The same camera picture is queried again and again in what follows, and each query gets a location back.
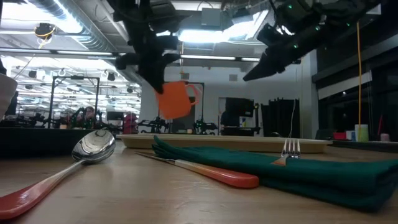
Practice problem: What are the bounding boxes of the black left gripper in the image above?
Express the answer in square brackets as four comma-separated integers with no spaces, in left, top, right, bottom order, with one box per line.
[114,15,182,95]

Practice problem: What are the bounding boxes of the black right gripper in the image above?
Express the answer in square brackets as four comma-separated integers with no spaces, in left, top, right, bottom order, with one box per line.
[243,17,336,83]

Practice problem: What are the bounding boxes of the orange plastic mug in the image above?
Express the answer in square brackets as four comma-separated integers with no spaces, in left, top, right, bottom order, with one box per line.
[155,80,202,121]

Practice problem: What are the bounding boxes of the orange-handled metal fork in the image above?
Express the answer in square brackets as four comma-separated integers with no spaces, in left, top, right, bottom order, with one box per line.
[271,138,302,167]

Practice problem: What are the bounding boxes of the orange-handled metal knife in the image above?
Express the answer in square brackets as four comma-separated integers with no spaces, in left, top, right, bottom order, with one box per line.
[136,151,260,190]

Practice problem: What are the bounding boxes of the dark green cloth napkin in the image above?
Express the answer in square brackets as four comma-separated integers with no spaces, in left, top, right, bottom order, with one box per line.
[151,135,398,213]

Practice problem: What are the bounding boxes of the beige plastic tray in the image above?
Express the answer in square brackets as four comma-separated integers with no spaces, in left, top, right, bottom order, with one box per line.
[116,133,333,154]

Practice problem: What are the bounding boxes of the black monitor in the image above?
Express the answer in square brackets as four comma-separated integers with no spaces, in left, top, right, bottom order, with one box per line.
[225,97,255,118]

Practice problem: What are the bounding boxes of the black curtain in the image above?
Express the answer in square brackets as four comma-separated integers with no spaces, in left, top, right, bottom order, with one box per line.
[261,98,301,138]

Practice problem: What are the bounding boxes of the long ceiling light bar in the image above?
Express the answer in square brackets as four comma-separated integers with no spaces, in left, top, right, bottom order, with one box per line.
[0,47,261,62]

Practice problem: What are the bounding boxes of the black desk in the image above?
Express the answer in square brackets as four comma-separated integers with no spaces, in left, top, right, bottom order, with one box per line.
[220,126,262,137]

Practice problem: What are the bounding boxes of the grey ceiling box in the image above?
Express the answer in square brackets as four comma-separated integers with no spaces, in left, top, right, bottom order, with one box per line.
[201,7,222,27]

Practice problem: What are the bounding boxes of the person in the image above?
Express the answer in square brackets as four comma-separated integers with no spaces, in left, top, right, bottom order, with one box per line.
[81,106,96,129]

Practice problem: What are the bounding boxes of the pale green cylinder container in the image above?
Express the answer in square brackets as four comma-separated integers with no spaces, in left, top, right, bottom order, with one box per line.
[354,124,369,142]

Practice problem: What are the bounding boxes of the black hanging ceiling device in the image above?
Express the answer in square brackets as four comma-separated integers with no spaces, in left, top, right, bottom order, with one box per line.
[34,22,57,40]

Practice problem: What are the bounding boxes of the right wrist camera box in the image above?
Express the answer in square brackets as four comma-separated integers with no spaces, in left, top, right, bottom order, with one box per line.
[257,23,282,47]

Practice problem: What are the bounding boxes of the orange-handled metal spoon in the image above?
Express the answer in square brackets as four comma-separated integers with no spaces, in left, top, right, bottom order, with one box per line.
[0,129,116,222]

